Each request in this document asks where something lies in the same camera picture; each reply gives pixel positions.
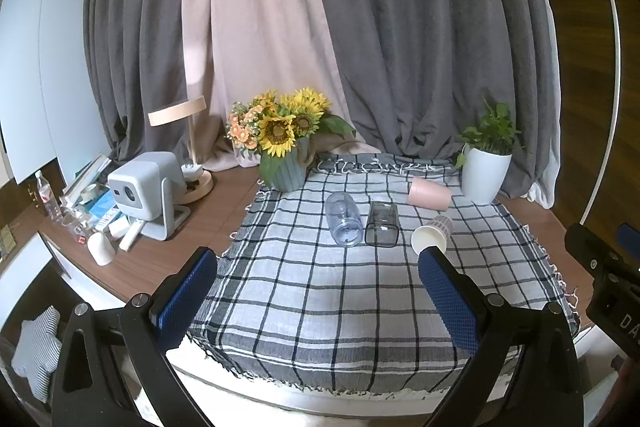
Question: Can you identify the grey curtain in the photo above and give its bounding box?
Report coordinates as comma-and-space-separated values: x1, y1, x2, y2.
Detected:
82, 0, 193, 168
305, 0, 561, 208

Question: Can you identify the clear water bottle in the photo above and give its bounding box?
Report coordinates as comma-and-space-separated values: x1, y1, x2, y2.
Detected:
34, 171, 63, 223

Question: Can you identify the wooden desk lamp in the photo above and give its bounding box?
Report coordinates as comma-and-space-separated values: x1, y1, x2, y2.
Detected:
148, 96, 215, 208

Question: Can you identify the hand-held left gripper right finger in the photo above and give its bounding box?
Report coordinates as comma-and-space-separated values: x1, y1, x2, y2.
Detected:
417, 247, 585, 427

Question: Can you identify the white cabinet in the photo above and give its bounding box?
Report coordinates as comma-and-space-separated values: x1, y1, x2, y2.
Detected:
0, 0, 113, 185

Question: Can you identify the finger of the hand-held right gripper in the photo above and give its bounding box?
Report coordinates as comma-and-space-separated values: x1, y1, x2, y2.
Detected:
565, 222, 640, 290

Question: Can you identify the white remote control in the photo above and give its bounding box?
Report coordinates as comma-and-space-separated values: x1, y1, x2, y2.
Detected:
118, 217, 143, 252

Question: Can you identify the stack of books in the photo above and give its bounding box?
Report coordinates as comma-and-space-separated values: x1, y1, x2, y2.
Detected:
60, 154, 113, 208

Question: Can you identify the pink cup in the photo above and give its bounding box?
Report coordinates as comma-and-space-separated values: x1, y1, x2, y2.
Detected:
407, 177, 452, 212

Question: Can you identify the clear blue plastic cup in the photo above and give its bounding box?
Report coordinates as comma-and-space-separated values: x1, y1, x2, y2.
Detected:
325, 192, 363, 248

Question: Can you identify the pink curtain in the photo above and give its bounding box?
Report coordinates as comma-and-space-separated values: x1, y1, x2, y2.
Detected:
181, 0, 381, 172

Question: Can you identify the sunflower bouquet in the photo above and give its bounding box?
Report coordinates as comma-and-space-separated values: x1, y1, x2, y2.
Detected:
225, 88, 357, 158

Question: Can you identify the green plant in white pot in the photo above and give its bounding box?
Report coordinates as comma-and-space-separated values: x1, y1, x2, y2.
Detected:
454, 99, 523, 204

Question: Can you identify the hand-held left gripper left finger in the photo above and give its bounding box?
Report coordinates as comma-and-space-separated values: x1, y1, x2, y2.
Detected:
51, 247, 218, 427

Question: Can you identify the checked grey white cloth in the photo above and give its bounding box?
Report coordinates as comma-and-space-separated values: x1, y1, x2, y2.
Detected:
187, 152, 581, 395

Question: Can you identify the striped star pillow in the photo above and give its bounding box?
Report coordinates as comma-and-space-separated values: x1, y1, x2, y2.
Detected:
11, 305, 63, 400

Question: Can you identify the small white cylinder container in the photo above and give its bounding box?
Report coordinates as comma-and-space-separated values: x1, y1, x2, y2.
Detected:
87, 231, 115, 266

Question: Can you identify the clear grey square cup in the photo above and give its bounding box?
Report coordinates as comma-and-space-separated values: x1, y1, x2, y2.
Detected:
364, 201, 399, 248

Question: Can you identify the teal ribbed vase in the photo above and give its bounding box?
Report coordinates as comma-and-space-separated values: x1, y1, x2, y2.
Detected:
259, 137, 313, 192

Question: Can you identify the white paper cup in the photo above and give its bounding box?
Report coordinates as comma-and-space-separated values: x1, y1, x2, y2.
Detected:
411, 214, 455, 256

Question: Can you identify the white projector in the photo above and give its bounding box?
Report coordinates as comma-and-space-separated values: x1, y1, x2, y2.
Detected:
107, 152, 192, 241

